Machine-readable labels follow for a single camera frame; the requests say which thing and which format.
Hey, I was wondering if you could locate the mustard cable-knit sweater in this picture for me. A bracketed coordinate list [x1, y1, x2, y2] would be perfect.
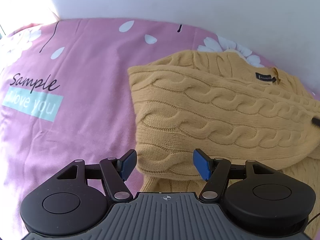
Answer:
[127, 49, 320, 240]

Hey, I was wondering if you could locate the pink floral bed sheet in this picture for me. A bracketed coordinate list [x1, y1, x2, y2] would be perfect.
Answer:
[0, 17, 320, 240]

